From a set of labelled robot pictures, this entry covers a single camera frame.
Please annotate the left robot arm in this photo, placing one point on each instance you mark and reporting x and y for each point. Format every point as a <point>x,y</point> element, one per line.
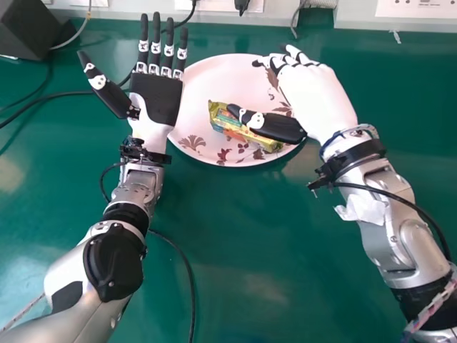
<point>107,264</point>

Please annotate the plate with brown leaf pattern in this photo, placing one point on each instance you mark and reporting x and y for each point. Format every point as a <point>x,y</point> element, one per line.
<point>221,78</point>

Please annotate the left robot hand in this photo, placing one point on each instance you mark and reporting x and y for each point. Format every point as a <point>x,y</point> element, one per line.
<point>153,96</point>

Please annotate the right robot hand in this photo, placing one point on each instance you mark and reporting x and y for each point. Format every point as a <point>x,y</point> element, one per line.
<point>314,96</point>

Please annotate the black box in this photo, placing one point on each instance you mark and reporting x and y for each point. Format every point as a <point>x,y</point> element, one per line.
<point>25,25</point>

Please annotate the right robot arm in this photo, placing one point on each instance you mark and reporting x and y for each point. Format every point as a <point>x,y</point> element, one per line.
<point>403,243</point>

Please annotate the black plug adapter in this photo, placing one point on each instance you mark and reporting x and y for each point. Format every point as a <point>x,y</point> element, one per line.
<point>242,7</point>

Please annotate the yellow-green biscuit packet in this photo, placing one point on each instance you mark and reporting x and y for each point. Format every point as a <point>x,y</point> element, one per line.
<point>223,119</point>

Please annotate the white socket strip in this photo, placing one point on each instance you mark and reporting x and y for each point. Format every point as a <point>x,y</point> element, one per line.
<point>103,3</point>
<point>414,9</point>
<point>218,4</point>

